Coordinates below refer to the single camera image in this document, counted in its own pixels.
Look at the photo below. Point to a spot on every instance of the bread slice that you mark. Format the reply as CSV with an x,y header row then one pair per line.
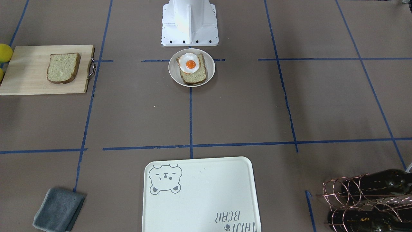
x,y
197,77
63,68

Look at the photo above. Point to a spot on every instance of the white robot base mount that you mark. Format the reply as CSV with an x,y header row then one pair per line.
x,y
189,23

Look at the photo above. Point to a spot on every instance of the bread slice in plate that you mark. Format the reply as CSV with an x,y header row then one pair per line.
x,y
197,77

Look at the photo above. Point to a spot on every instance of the dark wine bottle lower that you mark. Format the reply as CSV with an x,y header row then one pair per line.
x,y
365,221

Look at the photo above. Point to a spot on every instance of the white round plate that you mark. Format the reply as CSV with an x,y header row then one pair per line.
x,y
174,70

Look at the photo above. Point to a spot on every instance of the bread slice top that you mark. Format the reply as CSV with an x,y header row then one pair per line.
x,y
63,68

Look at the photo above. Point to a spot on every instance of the yellow lemon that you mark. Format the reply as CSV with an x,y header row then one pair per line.
x,y
6,53
1,74

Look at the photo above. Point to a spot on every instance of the grey folded cloth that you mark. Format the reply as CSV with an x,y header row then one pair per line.
x,y
59,210

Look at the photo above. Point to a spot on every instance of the copper wire bottle rack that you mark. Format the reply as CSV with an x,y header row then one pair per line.
x,y
399,206

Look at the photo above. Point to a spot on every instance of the cream bear tray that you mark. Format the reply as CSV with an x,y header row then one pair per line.
x,y
200,195

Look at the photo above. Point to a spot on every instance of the dark wine bottle upper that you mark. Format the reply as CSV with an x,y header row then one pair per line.
x,y
391,182

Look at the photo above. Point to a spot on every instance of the fried egg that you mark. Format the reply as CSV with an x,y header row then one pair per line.
x,y
188,63

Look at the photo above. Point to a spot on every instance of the wooden cutting board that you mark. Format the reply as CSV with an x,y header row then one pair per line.
x,y
26,73

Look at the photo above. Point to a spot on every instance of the dark wine bottle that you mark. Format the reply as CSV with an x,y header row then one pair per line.
x,y
391,182
365,221

